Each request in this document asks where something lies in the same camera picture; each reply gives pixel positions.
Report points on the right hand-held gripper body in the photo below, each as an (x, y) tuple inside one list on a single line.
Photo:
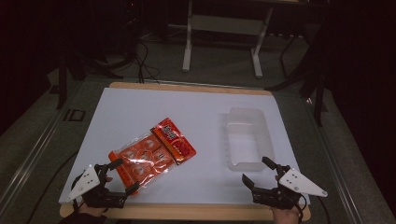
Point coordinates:
[(288, 189)]

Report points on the person's left hand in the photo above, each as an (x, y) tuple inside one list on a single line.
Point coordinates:
[(93, 210)]

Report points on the black floor socket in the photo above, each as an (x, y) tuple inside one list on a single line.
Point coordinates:
[(74, 114)]

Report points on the black metal stand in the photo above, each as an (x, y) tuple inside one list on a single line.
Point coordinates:
[(306, 68), (68, 68)]

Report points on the orange snack packet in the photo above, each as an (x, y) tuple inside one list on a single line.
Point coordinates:
[(152, 153)]

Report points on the white table mat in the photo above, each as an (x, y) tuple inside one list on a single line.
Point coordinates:
[(193, 124)]

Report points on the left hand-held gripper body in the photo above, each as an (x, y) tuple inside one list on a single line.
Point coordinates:
[(93, 188)]

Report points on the person's right hand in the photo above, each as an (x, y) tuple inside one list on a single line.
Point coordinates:
[(286, 215)]

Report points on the white metal stand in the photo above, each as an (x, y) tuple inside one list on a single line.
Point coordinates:
[(224, 34)]

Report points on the clear plastic container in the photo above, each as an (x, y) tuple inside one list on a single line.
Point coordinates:
[(247, 140)]

